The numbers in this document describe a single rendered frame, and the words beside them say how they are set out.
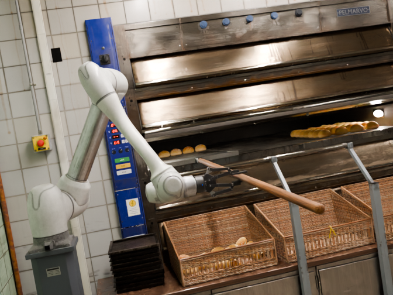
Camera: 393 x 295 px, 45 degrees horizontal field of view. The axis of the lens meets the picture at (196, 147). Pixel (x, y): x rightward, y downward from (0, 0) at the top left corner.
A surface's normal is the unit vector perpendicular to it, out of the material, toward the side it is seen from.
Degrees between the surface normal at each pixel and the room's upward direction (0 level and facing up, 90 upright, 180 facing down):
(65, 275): 90
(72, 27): 90
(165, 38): 93
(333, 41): 70
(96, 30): 90
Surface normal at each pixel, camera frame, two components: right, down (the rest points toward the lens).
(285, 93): 0.11, -0.31
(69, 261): 0.80, -0.09
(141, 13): 0.18, 0.03
